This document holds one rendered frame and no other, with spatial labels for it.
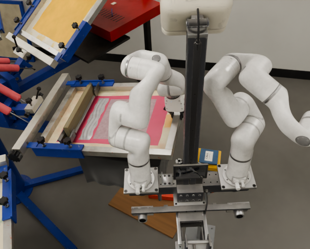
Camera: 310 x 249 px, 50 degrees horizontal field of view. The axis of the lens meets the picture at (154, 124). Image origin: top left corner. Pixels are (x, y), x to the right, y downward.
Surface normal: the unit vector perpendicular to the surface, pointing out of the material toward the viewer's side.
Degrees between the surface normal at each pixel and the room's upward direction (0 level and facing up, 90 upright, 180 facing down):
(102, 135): 8
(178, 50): 90
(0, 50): 79
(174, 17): 117
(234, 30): 90
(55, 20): 32
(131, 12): 0
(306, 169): 0
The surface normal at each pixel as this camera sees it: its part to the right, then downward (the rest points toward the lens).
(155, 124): -0.18, -0.71
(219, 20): 0.04, 0.95
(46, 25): -0.39, -0.30
